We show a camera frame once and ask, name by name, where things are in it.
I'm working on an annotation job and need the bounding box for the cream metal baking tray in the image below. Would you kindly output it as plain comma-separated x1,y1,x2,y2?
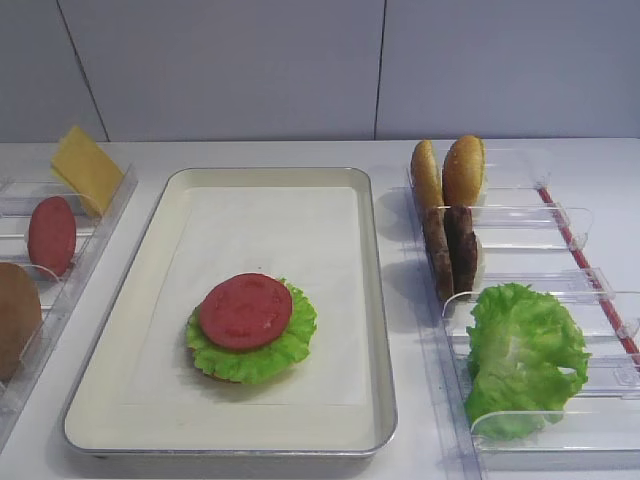
64,167,397,457

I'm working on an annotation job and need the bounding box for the left bun half in rack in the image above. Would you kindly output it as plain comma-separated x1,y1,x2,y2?
410,140,444,209

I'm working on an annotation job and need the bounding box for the white parchment paper sheet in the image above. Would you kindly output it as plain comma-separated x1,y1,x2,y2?
125,187,369,405

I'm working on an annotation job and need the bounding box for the right bun half in rack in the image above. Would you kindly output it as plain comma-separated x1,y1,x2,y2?
442,135,485,206

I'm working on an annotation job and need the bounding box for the bun half in rack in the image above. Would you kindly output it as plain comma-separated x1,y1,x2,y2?
442,135,485,206
410,140,444,209

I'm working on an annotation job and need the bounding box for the clear acrylic left rack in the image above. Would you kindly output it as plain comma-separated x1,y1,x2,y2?
1,165,137,443

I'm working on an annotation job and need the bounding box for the right brown meat patty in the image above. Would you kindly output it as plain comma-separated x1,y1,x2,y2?
444,206,478,293

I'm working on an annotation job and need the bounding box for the red tomato slice in rack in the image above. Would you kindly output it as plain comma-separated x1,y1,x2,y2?
27,196,76,277

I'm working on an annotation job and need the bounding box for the red rod on right rack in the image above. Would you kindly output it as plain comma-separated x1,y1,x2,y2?
553,213,639,369

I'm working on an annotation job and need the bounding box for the yellow cheese slice back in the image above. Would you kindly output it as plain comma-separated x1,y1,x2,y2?
50,163,73,189

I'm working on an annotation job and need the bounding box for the clear acrylic right rack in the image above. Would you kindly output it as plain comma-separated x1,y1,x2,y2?
405,149,639,479

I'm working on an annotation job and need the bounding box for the brown bun in left rack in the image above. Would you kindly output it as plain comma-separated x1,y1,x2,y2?
0,262,42,382

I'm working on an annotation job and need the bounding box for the yellow cheese slice front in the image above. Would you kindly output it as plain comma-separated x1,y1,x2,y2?
51,126,124,217

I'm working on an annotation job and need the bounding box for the left brown meat patty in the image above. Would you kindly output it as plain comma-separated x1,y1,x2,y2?
422,208,454,302

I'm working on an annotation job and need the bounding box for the green lettuce leaf in rack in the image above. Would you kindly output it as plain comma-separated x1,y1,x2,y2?
465,283,590,440

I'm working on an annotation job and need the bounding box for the yellow cheese slice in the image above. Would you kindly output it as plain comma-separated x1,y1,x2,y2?
51,126,124,217
50,163,73,189

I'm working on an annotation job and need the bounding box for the clear acrylic rack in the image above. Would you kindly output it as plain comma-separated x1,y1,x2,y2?
405,149,639,479
1,165,137,443

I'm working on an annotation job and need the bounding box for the red tomato slice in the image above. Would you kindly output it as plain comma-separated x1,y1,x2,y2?
27,196,76,277
198,273,293,351

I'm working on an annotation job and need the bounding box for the green lettuce leaf on tray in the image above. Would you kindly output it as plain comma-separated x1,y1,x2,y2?
185,278,317,385

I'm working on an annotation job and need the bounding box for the brown meat patty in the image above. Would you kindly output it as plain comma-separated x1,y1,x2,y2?
444,206,478,293
422,208,454,302

